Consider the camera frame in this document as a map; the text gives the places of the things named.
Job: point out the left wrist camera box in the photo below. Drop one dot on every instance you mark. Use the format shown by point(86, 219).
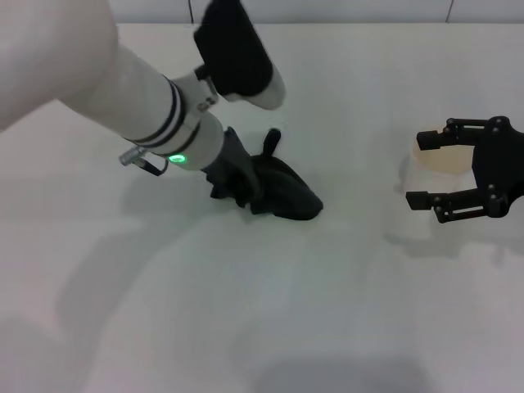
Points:
point(237, 57)

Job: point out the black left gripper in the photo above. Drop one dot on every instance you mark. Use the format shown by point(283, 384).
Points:
point(231, 159)

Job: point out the white paper cup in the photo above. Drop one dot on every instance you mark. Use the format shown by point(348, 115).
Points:
point(438, 163)

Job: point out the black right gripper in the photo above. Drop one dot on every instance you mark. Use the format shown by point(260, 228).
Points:
point(505, 168)

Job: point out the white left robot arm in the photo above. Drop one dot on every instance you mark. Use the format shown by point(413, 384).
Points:
point(82, 69)

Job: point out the dark rag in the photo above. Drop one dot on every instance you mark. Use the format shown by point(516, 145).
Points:
point(286, 192)

